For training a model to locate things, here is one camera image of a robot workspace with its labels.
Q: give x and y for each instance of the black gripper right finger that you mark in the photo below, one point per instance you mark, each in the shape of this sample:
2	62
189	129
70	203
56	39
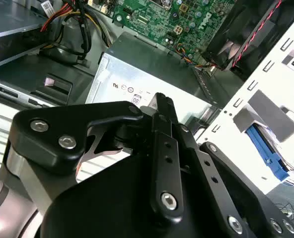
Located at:
211	163

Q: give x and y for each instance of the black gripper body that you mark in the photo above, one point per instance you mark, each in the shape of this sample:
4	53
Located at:
107	198

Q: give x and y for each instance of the hard disk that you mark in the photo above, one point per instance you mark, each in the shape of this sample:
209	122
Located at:
263	146

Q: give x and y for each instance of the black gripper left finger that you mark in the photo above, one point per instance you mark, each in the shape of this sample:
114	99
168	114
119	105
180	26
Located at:
50	114

